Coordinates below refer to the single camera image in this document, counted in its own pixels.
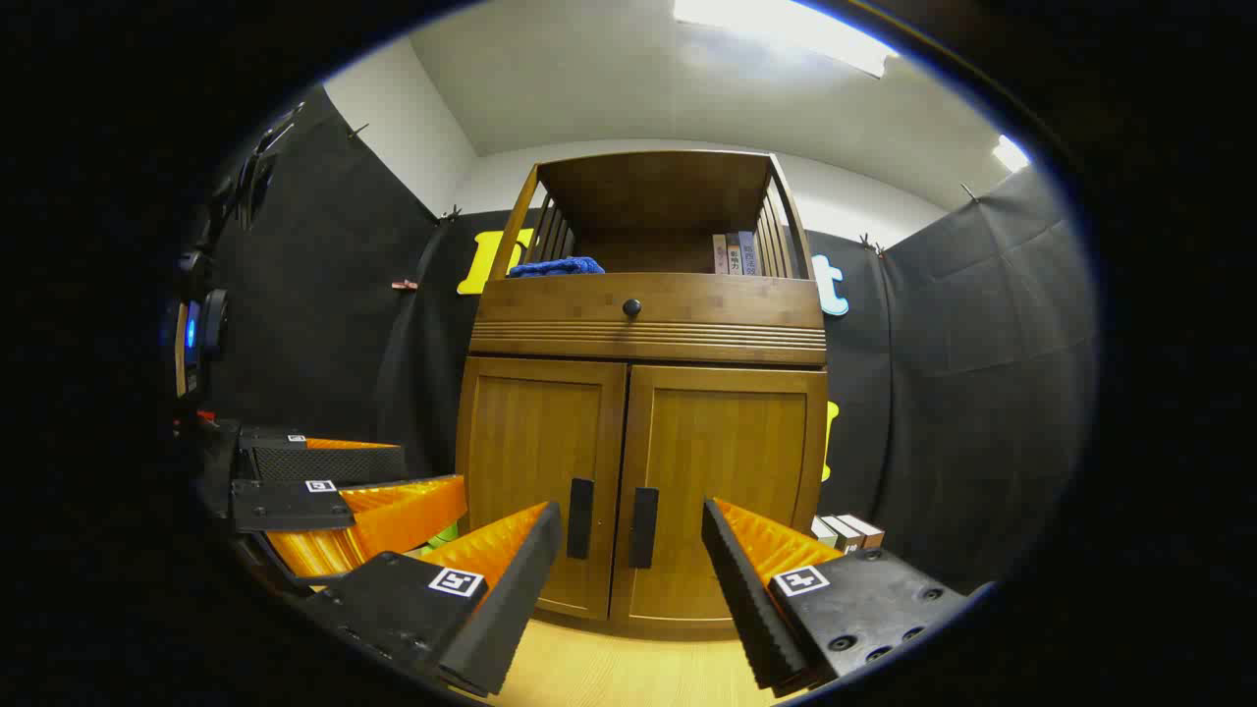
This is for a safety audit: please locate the blue cloth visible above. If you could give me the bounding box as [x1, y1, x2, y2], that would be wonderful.
[508, 256, 606, 279]

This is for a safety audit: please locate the long ceiling light panel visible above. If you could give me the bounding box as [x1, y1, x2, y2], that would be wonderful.
[673, 0, 900, 79]

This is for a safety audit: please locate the wooden double-door shoe cabinet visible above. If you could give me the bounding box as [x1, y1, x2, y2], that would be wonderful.
[455, 149, 831, 629]

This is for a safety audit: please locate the black door handle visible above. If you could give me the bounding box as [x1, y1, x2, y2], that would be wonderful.
[628, 486, 660, 570]
[568, 478, 596, 561]

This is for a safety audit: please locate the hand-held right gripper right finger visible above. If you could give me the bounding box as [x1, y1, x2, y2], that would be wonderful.
[700, 497, 973, 700]

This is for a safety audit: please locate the black backdrop cloth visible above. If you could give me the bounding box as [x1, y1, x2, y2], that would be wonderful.
[196, 86, 1099, 590]

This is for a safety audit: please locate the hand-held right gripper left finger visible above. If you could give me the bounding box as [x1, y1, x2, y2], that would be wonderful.
[295, 501, 564, 700]

